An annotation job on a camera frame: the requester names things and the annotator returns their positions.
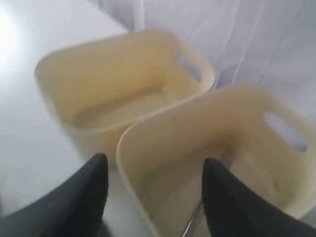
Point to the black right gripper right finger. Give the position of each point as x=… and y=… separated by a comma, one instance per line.
x=233, y=210

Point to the steel table knife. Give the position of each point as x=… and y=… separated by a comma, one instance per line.
x=193, y=221

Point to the cream bin with triangle mark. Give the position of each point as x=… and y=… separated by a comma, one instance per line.
x=266, y=144

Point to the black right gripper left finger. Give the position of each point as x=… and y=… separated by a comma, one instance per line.
x=73, y=209

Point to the cream bin with circle mark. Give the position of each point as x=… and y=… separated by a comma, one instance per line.
x=96, y=90

